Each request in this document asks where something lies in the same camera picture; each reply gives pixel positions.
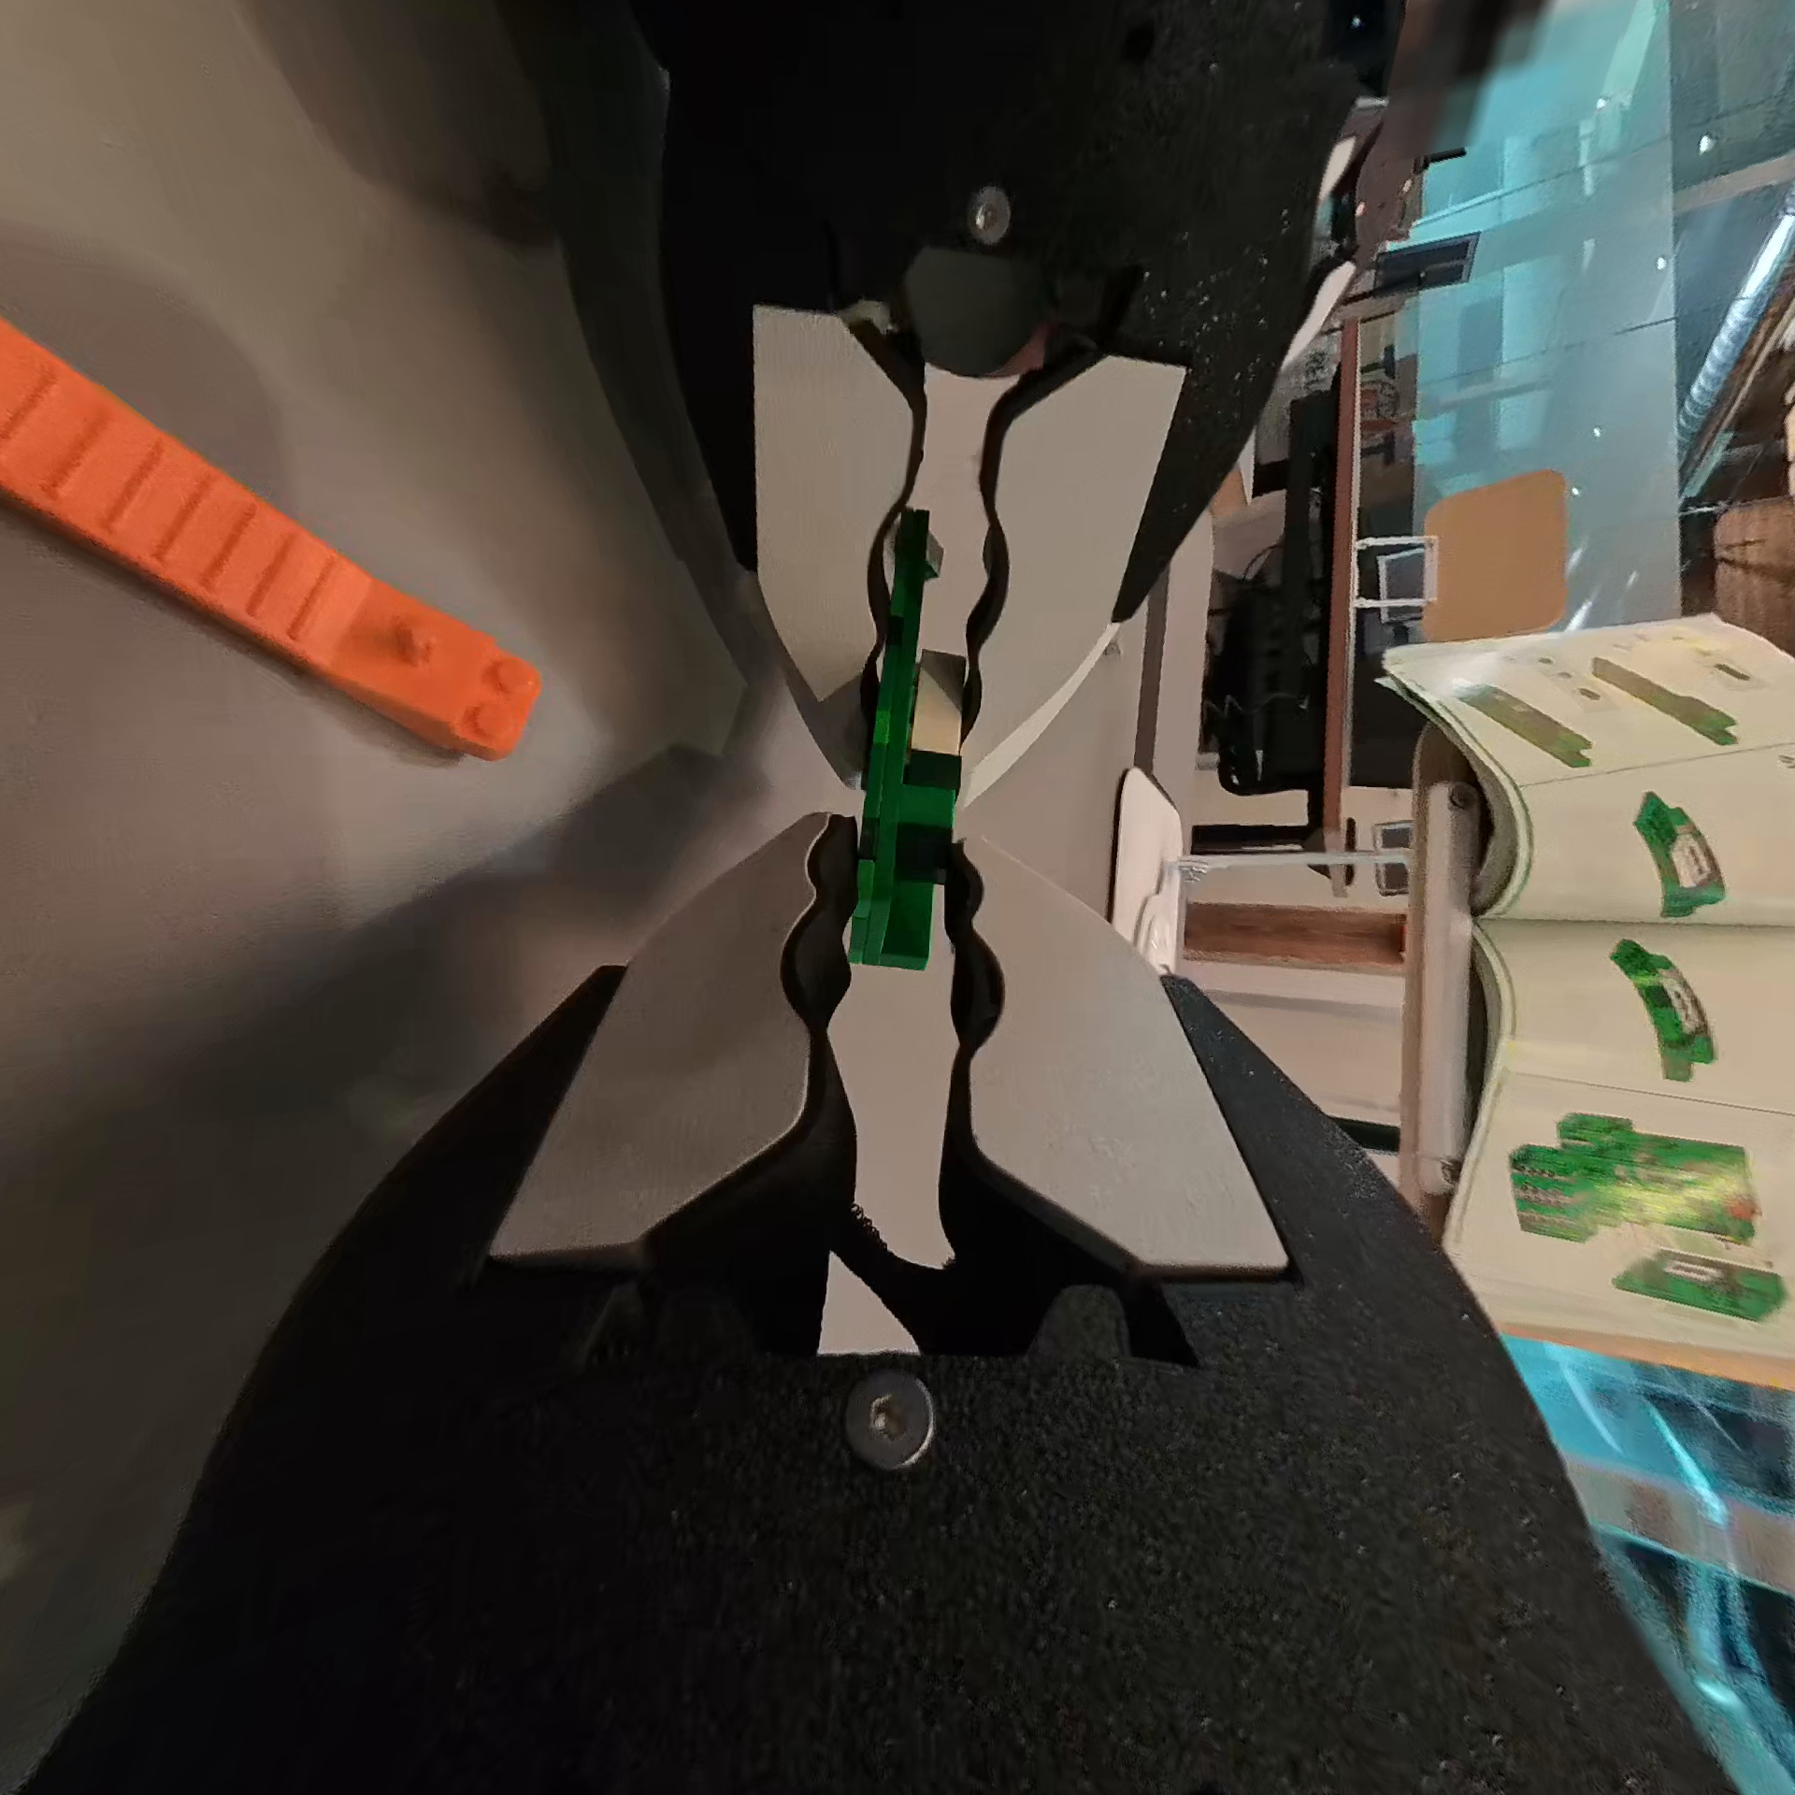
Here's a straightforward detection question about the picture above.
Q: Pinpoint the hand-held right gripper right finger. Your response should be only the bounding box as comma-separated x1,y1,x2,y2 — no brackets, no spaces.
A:
939,833,1294,1286

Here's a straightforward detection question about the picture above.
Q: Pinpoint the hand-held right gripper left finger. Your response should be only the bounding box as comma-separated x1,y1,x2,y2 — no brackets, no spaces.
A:
485,808,863,1261

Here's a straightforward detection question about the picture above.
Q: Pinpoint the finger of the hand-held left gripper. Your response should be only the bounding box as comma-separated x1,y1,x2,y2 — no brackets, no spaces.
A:
750,301,930,791
959,351,1189,772

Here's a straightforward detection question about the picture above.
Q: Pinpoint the green brick assembly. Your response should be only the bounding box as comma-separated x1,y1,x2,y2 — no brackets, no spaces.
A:
846,506,985,971

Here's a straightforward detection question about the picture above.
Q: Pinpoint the building instruction booklet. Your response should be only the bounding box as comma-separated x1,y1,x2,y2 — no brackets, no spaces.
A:
1379,614,1795,1358

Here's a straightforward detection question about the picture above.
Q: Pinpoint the orange brick separator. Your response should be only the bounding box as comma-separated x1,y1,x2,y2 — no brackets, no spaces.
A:
0,318,543,764

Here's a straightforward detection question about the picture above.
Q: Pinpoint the white rounded base plate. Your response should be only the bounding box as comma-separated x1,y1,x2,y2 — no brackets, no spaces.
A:
1112,764,1185,973

